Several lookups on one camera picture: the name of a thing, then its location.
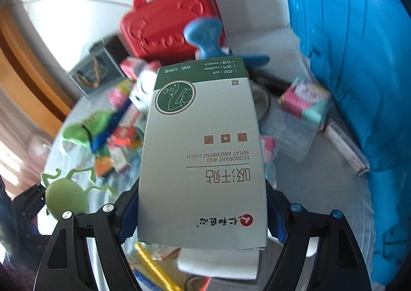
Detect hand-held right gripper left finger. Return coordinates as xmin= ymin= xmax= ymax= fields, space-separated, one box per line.
xmin=34 ymin=180 xmax=143 ymax=291

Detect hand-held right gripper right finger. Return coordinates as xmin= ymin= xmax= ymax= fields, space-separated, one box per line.
xmin=254 ymin=179 xmax=370 ymax=291

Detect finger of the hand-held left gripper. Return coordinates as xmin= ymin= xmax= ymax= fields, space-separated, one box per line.
xmin=12 ymin=183 xmax=49 ymax=238

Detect white and green patch box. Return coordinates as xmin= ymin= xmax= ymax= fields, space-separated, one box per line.
xmin=137 ymin=56 xmax=269 ymax=250

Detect green bug toy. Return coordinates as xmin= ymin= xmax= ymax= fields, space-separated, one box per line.
xmin=41 ymin=167 xmax=118 ymax=215

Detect yellow plastic item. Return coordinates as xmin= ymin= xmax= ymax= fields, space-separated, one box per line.
xmin=134 ymin=242 xmax=184 ymax=291

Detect clear plastic box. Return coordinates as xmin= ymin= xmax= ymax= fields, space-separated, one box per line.
xmin=260 ymin=108 xmax=317 ymax=164

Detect green plush toy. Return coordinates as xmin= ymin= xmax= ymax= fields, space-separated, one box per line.
xmin=62 ymin=110 xmax=119 ymax=150

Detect pink and green packet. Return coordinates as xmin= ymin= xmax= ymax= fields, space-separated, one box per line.
xmin=107 ymin=81 xmax=133 ymax=108

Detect pink and teal tissue packet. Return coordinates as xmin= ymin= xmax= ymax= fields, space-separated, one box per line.
xmin=278 ymin=77 xmax=333 ymax=132

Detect wooden furniture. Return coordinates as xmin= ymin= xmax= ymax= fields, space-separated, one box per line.
xmin=0 ymin=5 xmax=76 ymax=119

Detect large blue plastic bin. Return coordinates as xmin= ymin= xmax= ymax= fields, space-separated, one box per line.
xmin=279 ymin=0 xmax=411 ymax=286

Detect red toy suitcase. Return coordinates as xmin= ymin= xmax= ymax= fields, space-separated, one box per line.
xmin=119 ymin=0 xmax=225 ymax=62

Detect blue plastic tool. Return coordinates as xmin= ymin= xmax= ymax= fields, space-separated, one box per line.
xmin=183 ymin=17 xmax=270 ymax=69

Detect dark gift bag gold handles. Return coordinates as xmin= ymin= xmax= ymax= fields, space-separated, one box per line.
xmin=66 ymin=36 xmax=127 ymax=99

